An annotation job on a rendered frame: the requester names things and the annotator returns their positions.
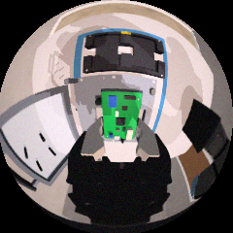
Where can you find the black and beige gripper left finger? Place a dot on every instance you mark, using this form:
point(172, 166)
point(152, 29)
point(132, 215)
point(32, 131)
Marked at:
point(89, 147)

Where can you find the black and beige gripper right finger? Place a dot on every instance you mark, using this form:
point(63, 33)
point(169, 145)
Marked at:
point(151, 149)

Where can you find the green circuit board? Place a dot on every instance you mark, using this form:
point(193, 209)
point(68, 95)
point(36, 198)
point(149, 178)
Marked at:
point(120, 113)

